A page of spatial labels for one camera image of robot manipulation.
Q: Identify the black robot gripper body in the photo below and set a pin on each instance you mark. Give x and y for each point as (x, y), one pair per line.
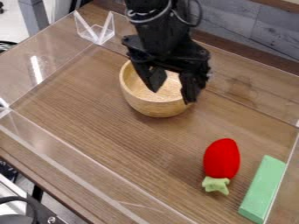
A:
(187, 57)

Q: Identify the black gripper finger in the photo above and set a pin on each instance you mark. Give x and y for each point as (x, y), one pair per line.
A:
(192, 84)
(152, 75)

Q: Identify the red felt strawberry green leaves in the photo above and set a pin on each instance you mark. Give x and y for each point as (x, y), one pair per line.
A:
(220, 165)

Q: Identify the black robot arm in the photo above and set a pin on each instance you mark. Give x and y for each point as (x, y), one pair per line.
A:
(162, 46)

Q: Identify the light wooden bowl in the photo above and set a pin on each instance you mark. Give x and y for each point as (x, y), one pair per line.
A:
(162, 104)

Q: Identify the green rectangular foam block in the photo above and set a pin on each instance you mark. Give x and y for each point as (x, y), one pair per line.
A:
(262, 190)

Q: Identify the clear acrylic enclosure wall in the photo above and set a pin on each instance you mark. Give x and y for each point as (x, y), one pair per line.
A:
(119, 167)

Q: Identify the black metal bracket with bolt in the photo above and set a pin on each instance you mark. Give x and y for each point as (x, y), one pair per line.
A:
(45, 215)

